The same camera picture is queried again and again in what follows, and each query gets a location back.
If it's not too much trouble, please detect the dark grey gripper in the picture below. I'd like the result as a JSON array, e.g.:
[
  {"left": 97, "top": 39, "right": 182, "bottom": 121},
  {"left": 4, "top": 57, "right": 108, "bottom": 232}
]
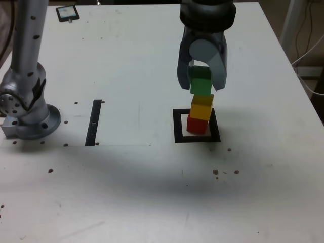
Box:
[{"left": 176, "top": 26, "right": 228, "bottom": 92}]

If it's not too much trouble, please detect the green cube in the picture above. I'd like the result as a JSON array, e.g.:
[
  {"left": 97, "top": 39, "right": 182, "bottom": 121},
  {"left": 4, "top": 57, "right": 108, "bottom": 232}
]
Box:
[{"left": 188, "top": 65, "right": 213, "bottom": 96}]

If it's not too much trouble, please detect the yellow cube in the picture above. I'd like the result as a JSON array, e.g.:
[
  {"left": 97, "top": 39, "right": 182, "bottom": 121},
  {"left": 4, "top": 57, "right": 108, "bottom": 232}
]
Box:
[{"left": 190, "top": 93, "right": 215, "bottom": 121}]

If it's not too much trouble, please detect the red cube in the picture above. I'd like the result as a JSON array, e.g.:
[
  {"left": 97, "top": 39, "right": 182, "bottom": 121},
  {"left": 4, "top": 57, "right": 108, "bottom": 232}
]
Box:
[{"left": 186, "top": 113, "right": 210, "bottom": 134}]

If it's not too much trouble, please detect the black tape square outline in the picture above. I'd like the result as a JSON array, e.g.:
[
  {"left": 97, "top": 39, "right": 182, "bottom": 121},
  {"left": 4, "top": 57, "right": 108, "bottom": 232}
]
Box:
[{"left": 172, "top": 108, "right": 221, "bottom": 144}]

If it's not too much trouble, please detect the black tape strip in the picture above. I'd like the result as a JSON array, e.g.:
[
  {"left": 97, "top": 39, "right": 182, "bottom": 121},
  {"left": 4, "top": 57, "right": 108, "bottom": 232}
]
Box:
[{"left": 85, "top": 99, "right": 102, "bottom": 147}]

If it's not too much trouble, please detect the black phone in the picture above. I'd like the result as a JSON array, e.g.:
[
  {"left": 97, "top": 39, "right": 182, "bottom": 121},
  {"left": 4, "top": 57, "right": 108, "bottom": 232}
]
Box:
[{"left": 56, "top": 5, "right": 80, "bottom": 23}]

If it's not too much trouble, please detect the white cable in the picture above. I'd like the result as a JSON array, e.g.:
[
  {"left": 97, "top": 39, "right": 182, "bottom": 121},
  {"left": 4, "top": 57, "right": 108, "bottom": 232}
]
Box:
[{"left": 291, "top": 34, "right": 324, "bottom": 96}]

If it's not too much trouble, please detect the white metal post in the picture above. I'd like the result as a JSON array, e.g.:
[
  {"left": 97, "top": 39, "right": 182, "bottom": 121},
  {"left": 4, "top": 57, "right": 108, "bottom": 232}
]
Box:
[{"left": 279, "top": 0, "right": 302, "bottom": 55}]

